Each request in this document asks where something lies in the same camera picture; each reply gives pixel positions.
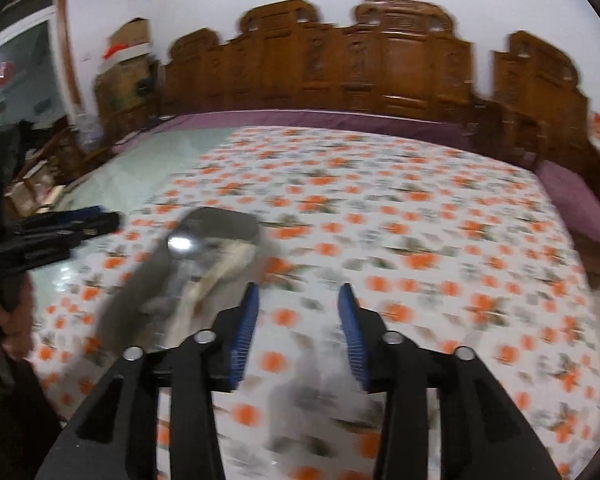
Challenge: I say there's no cardboard box with red print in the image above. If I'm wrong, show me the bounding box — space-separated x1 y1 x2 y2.
99 17 154 75

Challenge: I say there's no purple armchair cushion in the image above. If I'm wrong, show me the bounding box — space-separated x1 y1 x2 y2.
534 159 600 250

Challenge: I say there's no metal spoon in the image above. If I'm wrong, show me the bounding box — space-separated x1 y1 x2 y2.
166 231 202 262

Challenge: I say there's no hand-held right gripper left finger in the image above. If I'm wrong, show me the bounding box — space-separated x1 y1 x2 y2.
35 282 261 480

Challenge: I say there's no glass door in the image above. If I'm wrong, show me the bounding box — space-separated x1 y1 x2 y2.
0 10 68 128

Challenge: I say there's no orange print tablecloth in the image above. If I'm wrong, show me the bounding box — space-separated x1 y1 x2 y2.
30 125 600 480

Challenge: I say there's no grey tray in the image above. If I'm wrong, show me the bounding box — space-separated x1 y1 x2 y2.
96 206 269 357

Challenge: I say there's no carved wooden sofa bench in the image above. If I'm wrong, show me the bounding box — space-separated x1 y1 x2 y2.
159 0 482 127

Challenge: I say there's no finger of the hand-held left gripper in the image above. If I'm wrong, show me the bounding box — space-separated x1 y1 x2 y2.
0 239 74 277
12 206 121 237

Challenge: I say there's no carved wooden armchair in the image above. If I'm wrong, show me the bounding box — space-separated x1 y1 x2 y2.
477 30 595 173

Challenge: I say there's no person's left hand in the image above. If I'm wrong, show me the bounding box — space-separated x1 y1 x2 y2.
0 279 35 362

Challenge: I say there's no wooden cabinet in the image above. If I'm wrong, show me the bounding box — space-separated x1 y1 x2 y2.
94 59 162 132

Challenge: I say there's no purple sofa cushion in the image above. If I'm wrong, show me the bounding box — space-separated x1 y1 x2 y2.
111 110 477 155

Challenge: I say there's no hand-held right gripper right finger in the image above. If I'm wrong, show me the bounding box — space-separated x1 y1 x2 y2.
337 282 563 480

